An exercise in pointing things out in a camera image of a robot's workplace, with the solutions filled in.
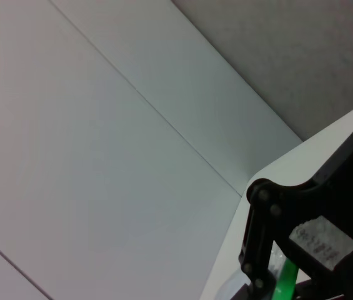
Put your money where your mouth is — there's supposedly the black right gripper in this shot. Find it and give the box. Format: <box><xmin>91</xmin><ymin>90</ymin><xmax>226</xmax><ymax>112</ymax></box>
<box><xmin>231</xmin><ymin>111</ymin><xmax>353</xmax><ymax>300</ymax></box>

